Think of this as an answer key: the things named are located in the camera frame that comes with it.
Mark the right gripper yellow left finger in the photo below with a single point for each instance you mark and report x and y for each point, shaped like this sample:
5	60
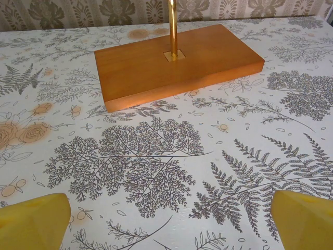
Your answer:
31	224

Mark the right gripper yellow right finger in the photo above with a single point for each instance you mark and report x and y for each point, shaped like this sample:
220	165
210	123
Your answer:
307	224

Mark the floral patterned table cover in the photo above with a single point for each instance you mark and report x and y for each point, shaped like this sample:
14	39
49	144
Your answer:
156	156

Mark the orange wooden stand base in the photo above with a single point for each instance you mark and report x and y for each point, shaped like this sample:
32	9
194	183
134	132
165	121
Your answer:
145	73

